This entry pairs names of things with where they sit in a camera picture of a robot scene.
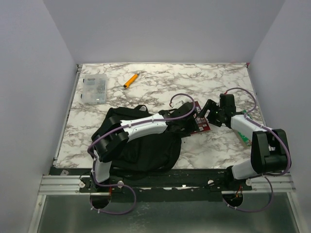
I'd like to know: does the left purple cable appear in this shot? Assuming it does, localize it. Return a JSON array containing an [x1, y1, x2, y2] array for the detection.
[[87, 93, 197, 215]]

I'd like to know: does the purple cable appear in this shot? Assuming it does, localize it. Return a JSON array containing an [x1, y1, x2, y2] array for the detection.
[[87, 93, 197, 215], [221, 87, 292, 212]]

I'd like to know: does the dark green book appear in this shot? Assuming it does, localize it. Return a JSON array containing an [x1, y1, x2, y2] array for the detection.
[[237, 109, 252, 148]]

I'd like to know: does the clear plastic organizer box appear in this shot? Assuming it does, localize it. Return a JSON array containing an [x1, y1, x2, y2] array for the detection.
[[81, 74, 107, 104]]

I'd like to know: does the orange utility knife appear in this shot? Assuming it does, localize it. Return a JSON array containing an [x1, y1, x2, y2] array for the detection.
[[123, 73, 139, 88]]

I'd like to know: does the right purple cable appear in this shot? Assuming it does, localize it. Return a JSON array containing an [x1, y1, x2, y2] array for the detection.
[[221, 87, 292, 212]]

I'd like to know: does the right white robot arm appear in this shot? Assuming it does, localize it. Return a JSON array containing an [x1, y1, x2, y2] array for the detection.
[[197, 94, 291, 190]]

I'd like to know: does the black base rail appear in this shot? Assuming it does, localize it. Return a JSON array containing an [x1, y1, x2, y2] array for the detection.
[[49, 167, 249, 204]]

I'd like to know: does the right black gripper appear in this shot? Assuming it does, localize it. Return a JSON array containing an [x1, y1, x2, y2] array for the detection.
[[198, 99, 225, 127]]

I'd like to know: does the black student backpack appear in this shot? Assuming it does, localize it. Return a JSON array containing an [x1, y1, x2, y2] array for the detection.
[[91, 104, 183, 180]]

